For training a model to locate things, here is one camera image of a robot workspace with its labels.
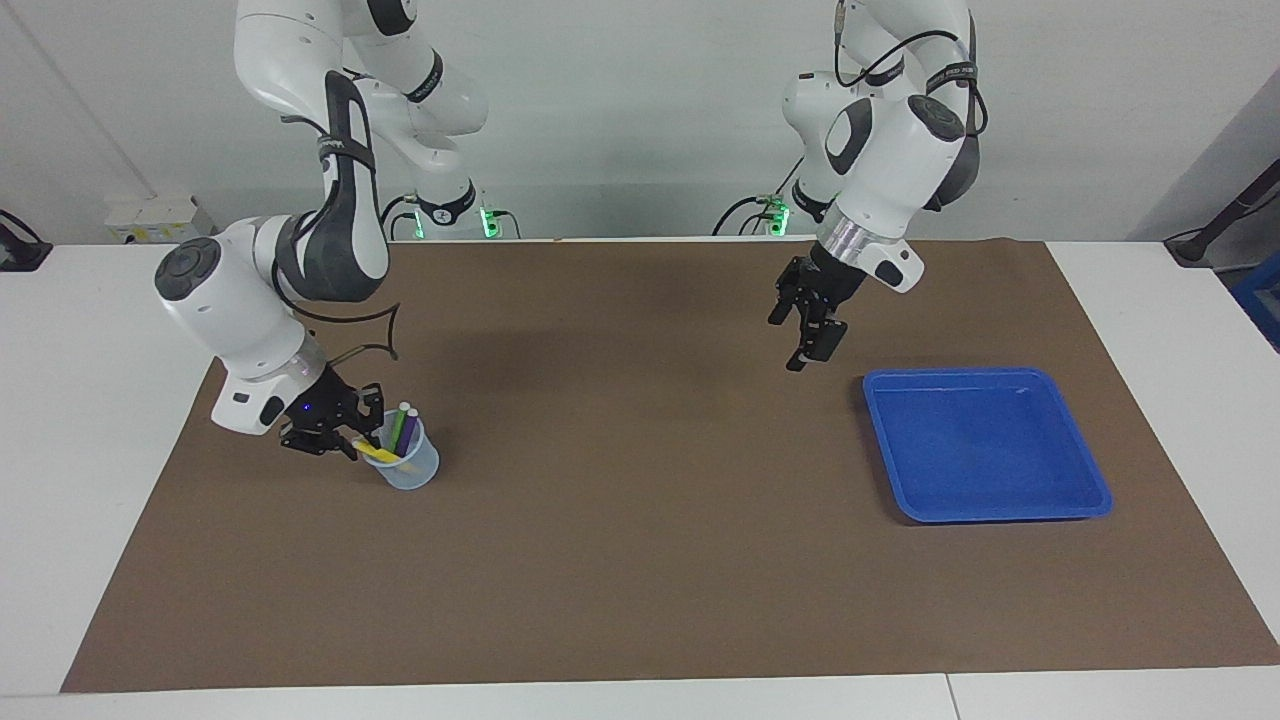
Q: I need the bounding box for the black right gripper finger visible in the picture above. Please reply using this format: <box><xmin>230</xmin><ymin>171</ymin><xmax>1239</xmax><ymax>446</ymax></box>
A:
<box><xmin>278</xmin><ymin>425</ymin><xmax>359</xmax><ymax>462</ymax></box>
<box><xmin>355</xmin><ymin>383</ymin><xmax>386</xmax><ymax>446</ymax></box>

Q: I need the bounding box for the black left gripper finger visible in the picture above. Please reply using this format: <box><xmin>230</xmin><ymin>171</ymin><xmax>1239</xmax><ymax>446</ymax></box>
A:
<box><xmin>768</xmin><ymin>262</ymin><xmax>806</xmax><ymax>327</ymax></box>
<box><xmin>786</xmin><ymin>315</ymin><xmax>849</xmax><ymax>373</ymax></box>

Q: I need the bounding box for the blue plastic tray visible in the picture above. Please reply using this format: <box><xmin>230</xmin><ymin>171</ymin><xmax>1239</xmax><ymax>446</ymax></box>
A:
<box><xmin>862</xmin><ymin>366</ymin><xmax>1114</xmax><ymax>524</ymax></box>

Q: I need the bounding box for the clear plastic cup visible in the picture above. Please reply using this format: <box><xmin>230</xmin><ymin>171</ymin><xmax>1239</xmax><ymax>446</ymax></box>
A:
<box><xmin>360</xmin><ymin>410</ymin><xmax>441</xmax><ymax>491</ymax></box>

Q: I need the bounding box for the white power strip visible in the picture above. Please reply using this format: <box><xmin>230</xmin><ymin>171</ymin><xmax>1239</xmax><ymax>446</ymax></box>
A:
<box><xmin>105</xmin><ymin>195</ymin><xmax>216</xmax><ymax>244</ymax></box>

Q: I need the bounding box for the brown table mat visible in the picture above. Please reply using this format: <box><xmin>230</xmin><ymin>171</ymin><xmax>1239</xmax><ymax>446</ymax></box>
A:
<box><xmin>60</xmin><ymin>238</ymin><xmax>1280</xmax><ymax>694</ymax></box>

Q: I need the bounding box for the black stand with flat base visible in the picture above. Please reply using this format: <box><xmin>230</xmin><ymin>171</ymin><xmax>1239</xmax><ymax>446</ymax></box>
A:
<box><xmin>0</xmin><ymin>210</ymin><xmax>53</xmax><ymax>272</ymax></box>

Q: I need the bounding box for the black slanted pole stand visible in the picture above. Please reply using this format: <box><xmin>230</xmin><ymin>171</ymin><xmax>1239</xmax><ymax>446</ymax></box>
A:
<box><xmin>1165</xmin><ymin>160</ymin><xmax>1280</xmax><ymax>267</ymax></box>

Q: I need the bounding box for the blue box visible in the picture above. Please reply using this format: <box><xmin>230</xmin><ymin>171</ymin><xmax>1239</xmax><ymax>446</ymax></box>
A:
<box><xmin>1232</xmin><ymin>252</ymin><xmax>1280</xmax><ymax>353</ymax></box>

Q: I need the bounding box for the black base cable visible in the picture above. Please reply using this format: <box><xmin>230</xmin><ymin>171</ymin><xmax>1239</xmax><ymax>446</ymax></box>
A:
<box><xmin>378</xmin><ymin>195</ymin><xmax>421</xmax><ymax>241</ymax></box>
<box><xmin>712</xmin><ymin>160</ymin><xmax>806</xmax><ymax>238</ymax></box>

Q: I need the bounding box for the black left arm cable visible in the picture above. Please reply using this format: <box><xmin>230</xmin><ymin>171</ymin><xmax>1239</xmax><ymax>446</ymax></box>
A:
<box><xmin>835</xmin><ymin>0</ymin><xmax>991</xmax><ymax>136</ymax></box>

